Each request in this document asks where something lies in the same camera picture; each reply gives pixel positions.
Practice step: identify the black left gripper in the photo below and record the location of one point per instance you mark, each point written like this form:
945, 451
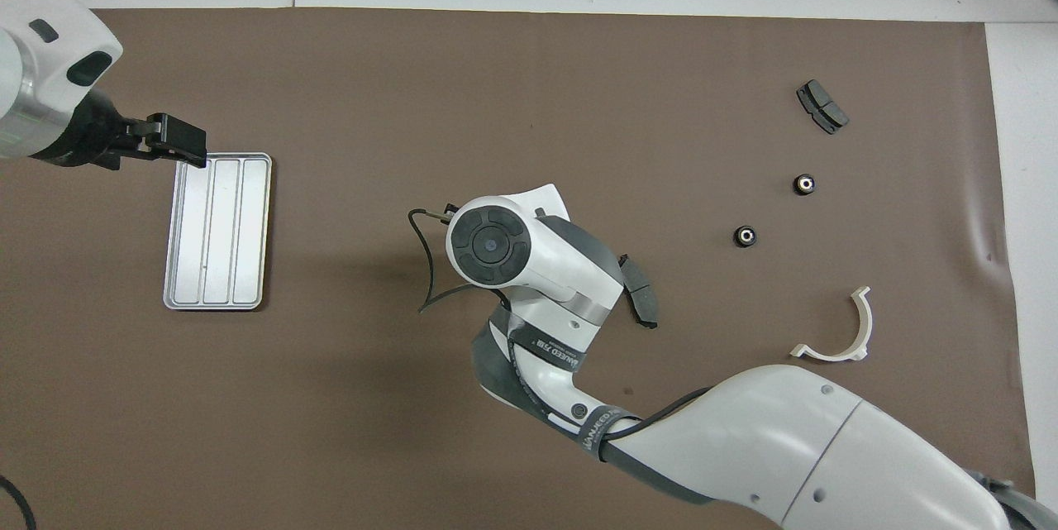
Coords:
95, 137

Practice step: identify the black bearing gear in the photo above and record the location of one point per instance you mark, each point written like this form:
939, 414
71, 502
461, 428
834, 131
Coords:
804, 183
745, 236

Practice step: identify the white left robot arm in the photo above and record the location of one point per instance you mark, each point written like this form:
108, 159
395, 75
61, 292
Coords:
41, 75

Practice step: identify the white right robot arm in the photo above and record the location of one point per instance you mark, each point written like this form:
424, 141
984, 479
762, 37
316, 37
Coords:
785, 447

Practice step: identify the silver metal tray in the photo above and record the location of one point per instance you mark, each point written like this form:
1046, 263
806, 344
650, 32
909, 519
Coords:
219, 241

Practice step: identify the brown table mat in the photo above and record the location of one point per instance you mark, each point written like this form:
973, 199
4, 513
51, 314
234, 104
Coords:
496, 100

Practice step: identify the single dark brake pad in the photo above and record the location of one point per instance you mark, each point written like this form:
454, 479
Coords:
641, 292

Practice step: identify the stacked dark brake pads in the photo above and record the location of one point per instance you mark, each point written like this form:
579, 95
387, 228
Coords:
822, 106

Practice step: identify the white curved plastic bracket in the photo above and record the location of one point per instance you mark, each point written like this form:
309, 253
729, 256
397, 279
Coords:
864, 323

